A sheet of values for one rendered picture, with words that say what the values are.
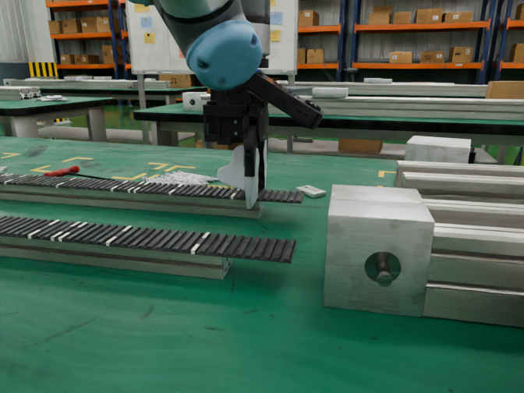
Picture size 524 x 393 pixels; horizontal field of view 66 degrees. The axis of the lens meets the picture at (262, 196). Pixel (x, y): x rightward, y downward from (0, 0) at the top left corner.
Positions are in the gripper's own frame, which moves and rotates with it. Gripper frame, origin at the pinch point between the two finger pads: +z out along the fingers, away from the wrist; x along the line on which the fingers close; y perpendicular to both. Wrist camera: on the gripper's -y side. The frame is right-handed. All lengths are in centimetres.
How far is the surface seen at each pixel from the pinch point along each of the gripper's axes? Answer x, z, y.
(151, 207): 2.0, 2.5, 17.1
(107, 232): 18.7, -0.2, 14.1
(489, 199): 4.9, -3.0, -30.9
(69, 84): -363, -1, 300
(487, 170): -2.3, -5.0, -32.5
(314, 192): -11.0, 2.3, -7.8
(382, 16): -941, -128, -74
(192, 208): 2.0, 2.3, 10.2
